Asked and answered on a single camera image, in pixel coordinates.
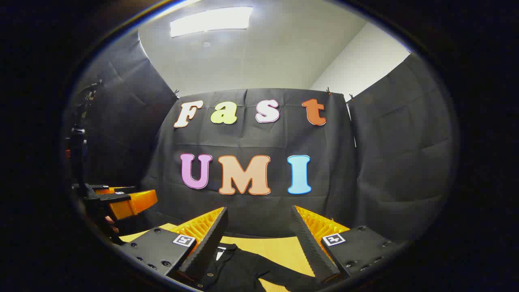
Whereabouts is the rectangular ceiling light panel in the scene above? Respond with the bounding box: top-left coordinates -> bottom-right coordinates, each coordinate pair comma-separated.
169,6 -> 254,38

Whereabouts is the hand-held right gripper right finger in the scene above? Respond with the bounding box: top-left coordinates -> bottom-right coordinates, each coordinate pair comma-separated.
290,205 -> 406,284

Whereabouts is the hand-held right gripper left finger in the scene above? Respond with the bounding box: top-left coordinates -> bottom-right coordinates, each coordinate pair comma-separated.
120,207 -> 229,286

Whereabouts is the black buttoned garment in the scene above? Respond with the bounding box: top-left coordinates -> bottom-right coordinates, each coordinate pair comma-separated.
195,243 -> 325,292

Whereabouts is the black backdrop cloth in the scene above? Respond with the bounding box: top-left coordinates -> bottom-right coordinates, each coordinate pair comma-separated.
65,30 -> 461,244

